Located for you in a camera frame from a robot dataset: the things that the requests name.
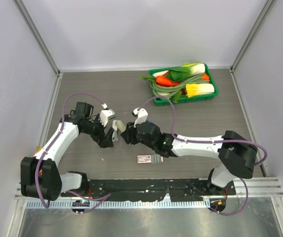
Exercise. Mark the white green toy bok choy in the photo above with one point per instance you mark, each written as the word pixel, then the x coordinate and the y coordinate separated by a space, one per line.
pixel 186 71

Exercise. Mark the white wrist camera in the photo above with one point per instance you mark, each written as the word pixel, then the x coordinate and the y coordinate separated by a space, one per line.
pixel 141 115
pixel 106 115

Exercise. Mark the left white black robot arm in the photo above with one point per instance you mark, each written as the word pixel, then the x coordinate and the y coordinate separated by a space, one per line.
pixel 40 177

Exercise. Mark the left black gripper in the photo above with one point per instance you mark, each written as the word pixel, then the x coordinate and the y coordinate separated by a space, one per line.
pixel 103 140

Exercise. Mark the orange toy carrot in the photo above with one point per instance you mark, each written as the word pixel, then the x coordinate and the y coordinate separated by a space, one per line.
pixel 165 82

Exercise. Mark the red white staple box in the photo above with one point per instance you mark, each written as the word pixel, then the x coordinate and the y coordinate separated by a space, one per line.
pixel 147 159

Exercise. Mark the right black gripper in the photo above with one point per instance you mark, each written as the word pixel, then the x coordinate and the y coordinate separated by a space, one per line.
pixel 129 135

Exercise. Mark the yellow white toy cabbage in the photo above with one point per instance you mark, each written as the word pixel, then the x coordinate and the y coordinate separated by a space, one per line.
pixel 197 89

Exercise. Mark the colourful snack packet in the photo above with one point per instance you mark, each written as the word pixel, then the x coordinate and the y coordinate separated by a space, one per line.
pixel 38 148

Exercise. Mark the white beige stapler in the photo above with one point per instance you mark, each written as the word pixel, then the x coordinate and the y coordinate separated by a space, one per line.
pixel 118 129

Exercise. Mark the green plastic tray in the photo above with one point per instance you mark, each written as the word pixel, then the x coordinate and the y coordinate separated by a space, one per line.
pixel 181 97

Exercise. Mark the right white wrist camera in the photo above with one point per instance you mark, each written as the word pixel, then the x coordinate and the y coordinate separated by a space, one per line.
pixel 141 115

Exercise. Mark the white toy radish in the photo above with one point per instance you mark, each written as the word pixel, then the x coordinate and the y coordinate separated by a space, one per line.
pixel 161 73

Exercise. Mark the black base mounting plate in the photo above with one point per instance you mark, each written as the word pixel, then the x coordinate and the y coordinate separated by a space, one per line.
pixel 151 190

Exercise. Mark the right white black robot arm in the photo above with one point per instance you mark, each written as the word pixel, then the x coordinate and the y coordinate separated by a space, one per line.
pixel 236 155

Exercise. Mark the green toy long beans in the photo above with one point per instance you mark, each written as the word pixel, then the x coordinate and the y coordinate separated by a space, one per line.
pixel 171 91

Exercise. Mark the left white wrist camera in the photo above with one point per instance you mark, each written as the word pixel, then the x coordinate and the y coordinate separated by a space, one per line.
pixel 106 115

